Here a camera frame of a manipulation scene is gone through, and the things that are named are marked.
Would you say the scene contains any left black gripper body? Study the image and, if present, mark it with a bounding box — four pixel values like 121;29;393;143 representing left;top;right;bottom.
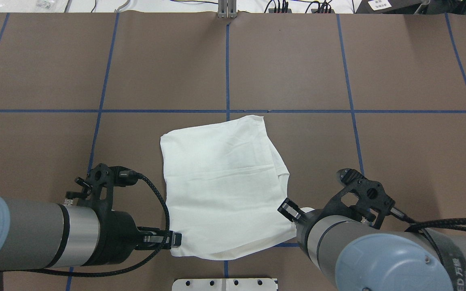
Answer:
95;211;141;266

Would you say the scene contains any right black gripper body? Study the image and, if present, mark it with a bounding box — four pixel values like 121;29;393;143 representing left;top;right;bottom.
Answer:
296;209;328;259

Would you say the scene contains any white printed t-shirt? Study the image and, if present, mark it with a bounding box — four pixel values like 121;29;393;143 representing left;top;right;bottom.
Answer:
160;115;296;260

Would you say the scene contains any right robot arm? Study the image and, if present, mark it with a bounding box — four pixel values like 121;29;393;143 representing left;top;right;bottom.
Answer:
278;199;466;291

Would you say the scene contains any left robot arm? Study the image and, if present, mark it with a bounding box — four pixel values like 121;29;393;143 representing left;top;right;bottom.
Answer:
0;197;182;272

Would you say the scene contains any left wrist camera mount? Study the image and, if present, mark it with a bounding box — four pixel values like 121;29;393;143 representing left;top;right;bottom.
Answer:
64;163;140;216

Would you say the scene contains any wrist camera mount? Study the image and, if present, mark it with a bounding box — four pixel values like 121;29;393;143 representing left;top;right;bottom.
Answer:
321;168;411;230
64;163;140;216

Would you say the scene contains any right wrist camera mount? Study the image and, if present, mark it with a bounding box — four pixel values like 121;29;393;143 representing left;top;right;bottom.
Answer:
321;168;411;230

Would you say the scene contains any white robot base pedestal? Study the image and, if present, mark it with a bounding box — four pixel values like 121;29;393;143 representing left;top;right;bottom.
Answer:
172;278;279;291

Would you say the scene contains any aluminium frame post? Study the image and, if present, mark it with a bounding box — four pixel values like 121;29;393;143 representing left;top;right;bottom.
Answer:
217;0;238;19

